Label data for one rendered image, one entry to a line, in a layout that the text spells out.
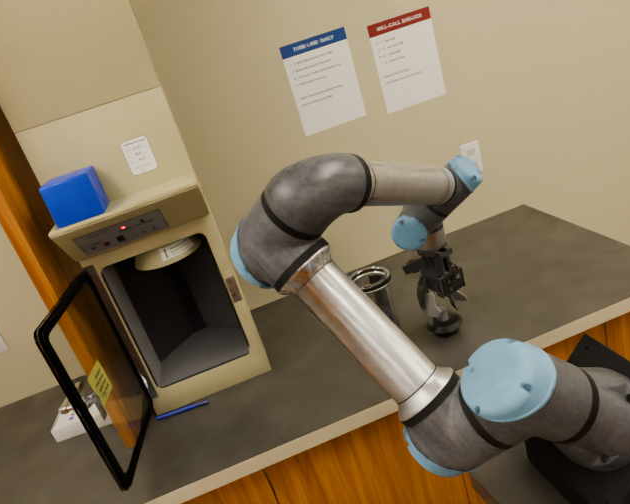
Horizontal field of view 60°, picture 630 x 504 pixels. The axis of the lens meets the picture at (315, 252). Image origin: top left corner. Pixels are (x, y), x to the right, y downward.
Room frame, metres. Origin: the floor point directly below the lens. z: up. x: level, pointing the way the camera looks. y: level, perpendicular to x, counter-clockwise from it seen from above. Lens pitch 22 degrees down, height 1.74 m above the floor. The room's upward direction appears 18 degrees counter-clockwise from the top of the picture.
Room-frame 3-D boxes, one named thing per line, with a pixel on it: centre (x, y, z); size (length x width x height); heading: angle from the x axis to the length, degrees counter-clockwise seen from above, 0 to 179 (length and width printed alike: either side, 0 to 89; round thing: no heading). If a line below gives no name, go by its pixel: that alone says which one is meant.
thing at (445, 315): (1.20, -0.26, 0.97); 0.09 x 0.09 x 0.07
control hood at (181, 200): (1.20, 0.36, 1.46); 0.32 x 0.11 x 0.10; 98
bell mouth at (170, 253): (1.36, 0.36, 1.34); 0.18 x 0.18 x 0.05
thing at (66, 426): (1.32, 0.74, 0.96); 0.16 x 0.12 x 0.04; 93
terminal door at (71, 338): (1.07, 0.52, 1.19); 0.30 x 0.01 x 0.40; 179
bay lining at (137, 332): (1.38, 0.38, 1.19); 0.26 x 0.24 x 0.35; 98
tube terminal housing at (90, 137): (1.38, 0.38, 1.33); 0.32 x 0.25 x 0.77; 98
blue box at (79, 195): (1.19, 0.45, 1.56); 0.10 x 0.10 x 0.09; 8
